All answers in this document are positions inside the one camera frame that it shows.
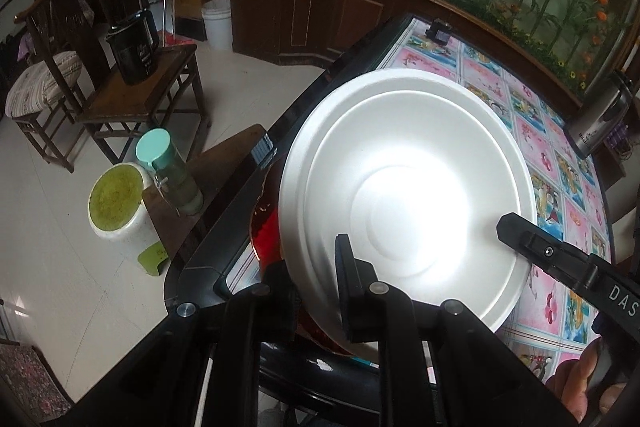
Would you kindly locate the dark patterned cushion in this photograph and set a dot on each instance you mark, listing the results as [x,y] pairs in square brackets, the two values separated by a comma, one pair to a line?
[25,377]

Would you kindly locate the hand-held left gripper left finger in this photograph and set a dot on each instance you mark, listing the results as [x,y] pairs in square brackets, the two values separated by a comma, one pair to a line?
[277,307]

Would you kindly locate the wooden armchair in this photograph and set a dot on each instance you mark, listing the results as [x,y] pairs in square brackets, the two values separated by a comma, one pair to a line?
[60,7]

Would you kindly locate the white plastic bucket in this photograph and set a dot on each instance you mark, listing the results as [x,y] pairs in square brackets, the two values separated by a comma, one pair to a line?
[217,24]

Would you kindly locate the red plastic plate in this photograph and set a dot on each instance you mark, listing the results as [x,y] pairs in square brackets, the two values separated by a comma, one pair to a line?
[265,232]

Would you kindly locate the wooden cabinet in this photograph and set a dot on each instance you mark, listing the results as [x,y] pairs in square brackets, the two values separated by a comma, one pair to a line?
[325,7]

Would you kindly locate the black framed table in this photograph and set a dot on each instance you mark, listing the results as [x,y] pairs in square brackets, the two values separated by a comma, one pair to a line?
[225,217]

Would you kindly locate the stainless steel thermos jug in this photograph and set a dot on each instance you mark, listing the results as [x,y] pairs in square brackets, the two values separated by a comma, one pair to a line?
[600,122]

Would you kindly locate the small white foam bowl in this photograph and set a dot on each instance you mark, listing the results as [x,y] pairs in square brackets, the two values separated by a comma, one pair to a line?
[415,187]

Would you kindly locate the large white foam bowl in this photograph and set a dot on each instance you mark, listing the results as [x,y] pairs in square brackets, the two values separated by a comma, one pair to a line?
[295,187]

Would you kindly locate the printed colourful tablecloth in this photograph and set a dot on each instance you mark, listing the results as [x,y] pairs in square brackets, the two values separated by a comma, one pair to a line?
[500,77]

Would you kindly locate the purple bottle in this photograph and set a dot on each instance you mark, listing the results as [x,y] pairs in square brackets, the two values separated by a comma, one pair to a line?
[623,134]
[612,138]

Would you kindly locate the green topped stool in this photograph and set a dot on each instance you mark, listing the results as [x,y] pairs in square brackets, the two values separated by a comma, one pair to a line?
[117,197]

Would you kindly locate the small black box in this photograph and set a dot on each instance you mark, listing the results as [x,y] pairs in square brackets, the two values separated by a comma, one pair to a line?
[439,32]

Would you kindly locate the small wooden table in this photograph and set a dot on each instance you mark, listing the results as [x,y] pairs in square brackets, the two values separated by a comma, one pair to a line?
[220,162]

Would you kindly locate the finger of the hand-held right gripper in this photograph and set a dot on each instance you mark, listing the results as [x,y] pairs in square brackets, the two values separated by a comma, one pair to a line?
[530,242]

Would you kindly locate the wooden side chair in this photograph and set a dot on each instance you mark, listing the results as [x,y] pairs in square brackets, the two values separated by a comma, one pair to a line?
[150,92]

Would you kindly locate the person's right hand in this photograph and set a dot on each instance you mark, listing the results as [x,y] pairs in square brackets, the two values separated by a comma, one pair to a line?
[572,379]

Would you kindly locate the black pitcher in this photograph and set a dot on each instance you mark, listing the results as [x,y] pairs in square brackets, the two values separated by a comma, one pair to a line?
[132,52]

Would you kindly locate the teal lid bottle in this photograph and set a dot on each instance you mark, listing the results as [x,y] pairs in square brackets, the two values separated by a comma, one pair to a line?
[160,152]

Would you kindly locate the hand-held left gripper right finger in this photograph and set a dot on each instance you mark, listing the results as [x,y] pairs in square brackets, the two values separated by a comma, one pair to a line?
[350,292]

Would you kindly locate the striped seat cushion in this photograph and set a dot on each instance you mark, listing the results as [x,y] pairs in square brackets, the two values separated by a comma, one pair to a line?
[40,82]

